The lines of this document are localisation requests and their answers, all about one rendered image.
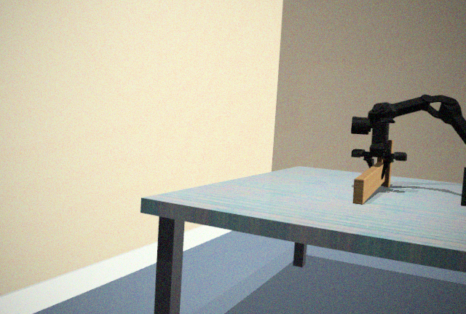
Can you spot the wooden board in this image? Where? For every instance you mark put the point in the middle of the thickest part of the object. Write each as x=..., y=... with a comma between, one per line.
x=367, y=183

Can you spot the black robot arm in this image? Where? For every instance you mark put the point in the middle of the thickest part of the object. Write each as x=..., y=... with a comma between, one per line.
x=382, y=114

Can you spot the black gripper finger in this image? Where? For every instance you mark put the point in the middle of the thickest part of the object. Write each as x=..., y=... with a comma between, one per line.
x=385, y=167
x=369, y=162

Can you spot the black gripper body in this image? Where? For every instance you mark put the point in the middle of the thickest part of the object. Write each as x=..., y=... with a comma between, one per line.
x=397, y=156

